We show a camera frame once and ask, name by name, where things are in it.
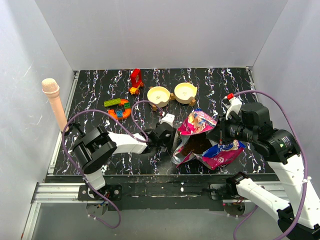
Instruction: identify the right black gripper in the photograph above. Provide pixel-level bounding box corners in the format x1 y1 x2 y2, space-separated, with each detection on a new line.
205 112 257 146

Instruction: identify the pink pet food bag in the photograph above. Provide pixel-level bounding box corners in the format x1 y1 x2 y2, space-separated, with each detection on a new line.
171 108 246 170

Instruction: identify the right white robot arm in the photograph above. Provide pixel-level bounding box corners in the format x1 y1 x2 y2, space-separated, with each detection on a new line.
207 93 320 240

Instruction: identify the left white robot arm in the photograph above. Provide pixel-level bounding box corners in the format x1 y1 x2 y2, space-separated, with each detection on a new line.
72 113 176 200

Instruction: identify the cream double pet bowl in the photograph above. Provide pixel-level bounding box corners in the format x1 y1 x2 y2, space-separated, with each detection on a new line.
147 82 198 111

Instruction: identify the orange curved toy track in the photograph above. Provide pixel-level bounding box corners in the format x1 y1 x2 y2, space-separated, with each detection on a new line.
107 99 132 120

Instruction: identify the red toy block car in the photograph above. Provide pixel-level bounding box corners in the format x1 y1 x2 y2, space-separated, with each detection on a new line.
129 68 145 95

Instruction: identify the green toy brick plate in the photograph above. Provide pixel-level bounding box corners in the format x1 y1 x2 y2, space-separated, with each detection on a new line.
103 98 124 108

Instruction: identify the black microphone tripod stand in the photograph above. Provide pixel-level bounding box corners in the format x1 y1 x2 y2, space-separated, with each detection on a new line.
61 121 85 138

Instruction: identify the pink microphone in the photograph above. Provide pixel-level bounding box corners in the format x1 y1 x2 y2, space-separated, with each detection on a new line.
41 78 69 132

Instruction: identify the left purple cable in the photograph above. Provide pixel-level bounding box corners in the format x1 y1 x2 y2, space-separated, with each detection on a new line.
61 100 166 229

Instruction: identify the aluminium frame rail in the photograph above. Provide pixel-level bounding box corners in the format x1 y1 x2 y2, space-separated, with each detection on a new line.
21 71 87 238

